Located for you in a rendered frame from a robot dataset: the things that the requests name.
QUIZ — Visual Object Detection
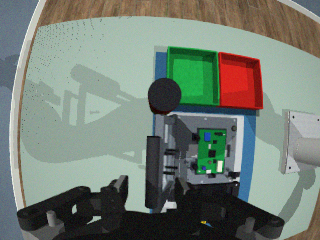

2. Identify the red bin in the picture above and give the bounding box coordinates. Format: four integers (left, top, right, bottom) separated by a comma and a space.
217, 52, 263, 110

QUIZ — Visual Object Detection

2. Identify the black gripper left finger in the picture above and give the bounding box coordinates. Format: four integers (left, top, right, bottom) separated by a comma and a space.
17, 175, 132, 240

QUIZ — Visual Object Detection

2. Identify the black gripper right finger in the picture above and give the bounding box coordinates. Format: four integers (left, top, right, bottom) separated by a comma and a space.
169, 177, 285, 240

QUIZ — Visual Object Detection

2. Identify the green circuit board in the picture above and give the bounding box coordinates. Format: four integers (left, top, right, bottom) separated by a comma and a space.
197, 129, 226, 174

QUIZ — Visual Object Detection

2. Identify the green bin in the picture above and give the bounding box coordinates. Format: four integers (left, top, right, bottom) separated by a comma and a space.
166, 46, 219, 107

